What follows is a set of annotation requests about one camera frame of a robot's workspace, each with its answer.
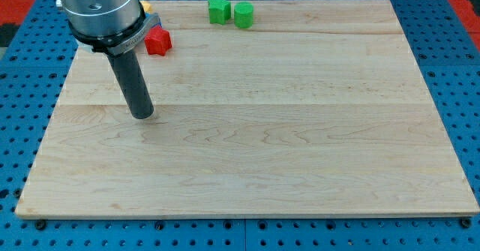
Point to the blue block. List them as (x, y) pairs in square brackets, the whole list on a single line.
[(152, 19)]

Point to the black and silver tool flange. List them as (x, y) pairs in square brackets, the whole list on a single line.
[(116, 44)]

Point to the yellow hexagon block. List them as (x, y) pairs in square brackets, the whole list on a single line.
[(147, 7)]

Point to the green star block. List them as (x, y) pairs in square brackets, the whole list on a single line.
[(219, 11)]

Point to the red star block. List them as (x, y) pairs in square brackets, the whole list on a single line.
[(158, 41)]

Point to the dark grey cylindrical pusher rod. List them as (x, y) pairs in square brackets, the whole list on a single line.
[(129, 76)]

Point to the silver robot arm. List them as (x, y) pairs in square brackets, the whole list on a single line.
[(115, 28)]

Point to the green cylinder block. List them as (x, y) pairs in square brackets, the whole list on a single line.
[(243, 14)]

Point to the wooden board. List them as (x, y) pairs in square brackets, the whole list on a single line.
[(319, 110)]

